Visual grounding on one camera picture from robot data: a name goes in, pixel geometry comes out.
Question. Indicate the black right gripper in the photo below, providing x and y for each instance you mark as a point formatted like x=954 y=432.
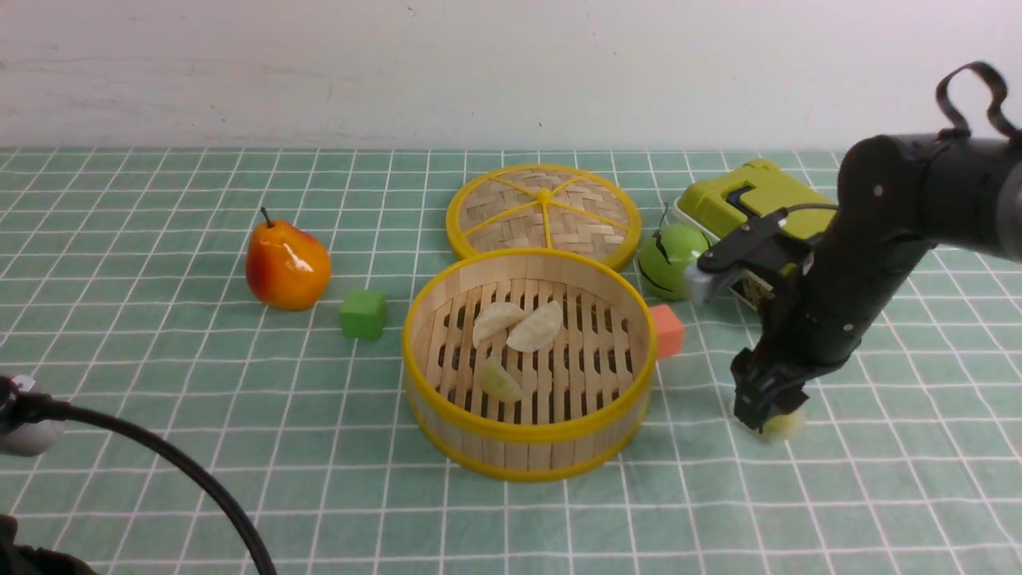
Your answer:
x=803 y=338

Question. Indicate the green tinted dumpling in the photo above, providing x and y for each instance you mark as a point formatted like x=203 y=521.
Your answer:
x=782 y=427

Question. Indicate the yellowish green dumpling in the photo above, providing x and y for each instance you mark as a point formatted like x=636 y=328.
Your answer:
x=496 y=382

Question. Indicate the white pleated dumpling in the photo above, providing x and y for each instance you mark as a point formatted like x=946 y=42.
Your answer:
x=496 y=318

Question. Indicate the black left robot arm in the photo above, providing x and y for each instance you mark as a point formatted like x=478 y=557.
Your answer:
x=25 y=559

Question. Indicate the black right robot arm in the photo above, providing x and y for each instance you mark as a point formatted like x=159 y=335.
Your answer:
x=899 y=196

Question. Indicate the bamboo steamer tray yellow rim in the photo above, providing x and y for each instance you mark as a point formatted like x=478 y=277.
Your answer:
x=586 y=395

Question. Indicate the bamboo steamer lid yellow rim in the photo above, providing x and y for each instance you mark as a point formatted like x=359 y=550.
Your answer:
x=545 y=206

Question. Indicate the orange wooden block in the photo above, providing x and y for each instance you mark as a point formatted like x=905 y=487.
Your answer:
x=669 y=329

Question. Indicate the green toy apple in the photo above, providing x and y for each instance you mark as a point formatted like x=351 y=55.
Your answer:
x=669 y=251

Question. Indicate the green lid white box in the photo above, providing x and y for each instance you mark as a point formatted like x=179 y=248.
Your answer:
x=717 y=206

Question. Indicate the green wooden cube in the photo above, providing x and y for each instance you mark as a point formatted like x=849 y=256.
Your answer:
x=363 y=314

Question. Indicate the orange red toy pear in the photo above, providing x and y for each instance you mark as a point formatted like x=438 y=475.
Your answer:
x=286 y=268

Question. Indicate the green checkered tablecloth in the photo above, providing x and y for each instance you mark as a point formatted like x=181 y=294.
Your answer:
x=124 y=290

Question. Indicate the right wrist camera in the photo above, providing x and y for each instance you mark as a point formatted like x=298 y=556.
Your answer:
x=759 y=247

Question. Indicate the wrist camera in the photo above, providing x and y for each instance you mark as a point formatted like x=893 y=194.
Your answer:
x=18 y=437
x=759 y=247

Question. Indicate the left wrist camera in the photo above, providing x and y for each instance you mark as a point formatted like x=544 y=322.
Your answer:
x=18 y=437

